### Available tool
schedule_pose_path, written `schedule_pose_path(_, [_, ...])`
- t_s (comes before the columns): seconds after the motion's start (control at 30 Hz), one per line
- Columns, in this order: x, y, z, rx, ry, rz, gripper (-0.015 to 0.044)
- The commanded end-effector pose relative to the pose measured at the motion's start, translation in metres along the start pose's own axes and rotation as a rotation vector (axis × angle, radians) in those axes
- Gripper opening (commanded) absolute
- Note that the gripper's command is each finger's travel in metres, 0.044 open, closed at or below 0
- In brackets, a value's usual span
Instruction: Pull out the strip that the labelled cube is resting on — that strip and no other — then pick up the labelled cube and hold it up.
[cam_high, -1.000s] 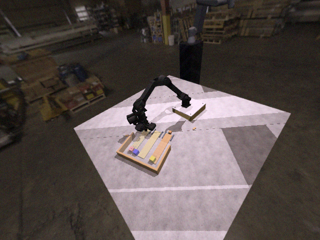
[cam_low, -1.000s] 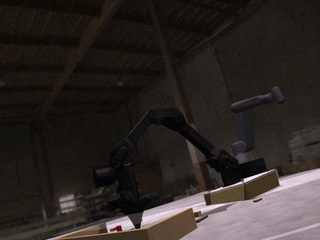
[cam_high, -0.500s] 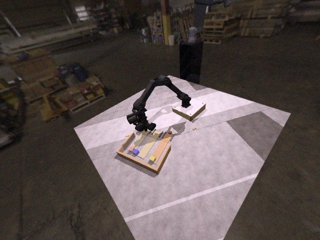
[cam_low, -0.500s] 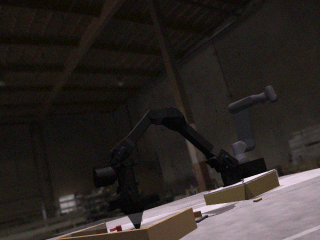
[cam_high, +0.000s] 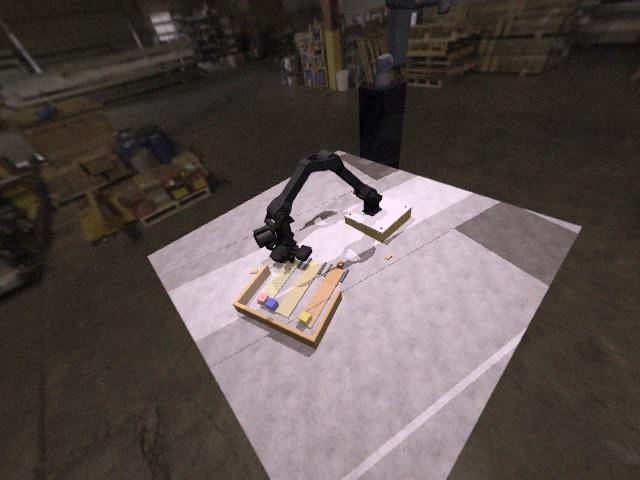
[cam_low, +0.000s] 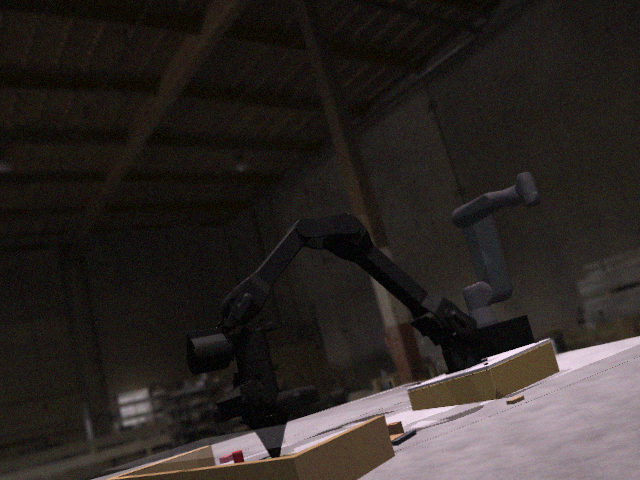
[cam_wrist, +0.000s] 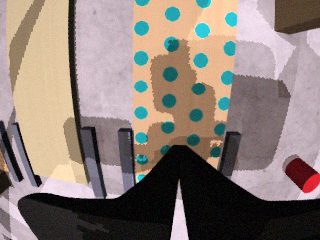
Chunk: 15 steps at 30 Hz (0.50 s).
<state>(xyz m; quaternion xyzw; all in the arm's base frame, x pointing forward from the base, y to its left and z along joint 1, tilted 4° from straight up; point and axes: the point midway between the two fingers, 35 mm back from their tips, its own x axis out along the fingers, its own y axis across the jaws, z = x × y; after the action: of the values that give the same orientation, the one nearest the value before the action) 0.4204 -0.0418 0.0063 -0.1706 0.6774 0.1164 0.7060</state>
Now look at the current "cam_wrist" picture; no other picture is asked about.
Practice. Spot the orange gridded flat strip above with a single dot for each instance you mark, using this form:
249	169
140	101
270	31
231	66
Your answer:
3	163

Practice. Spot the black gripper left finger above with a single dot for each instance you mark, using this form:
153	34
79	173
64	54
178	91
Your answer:
144	212

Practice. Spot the small orange cube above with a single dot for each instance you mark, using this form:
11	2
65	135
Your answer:
4	182

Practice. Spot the dark red cylinder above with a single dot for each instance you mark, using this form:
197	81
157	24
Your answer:
301	173

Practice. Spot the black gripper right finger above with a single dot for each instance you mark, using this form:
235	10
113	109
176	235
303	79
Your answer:
218	209

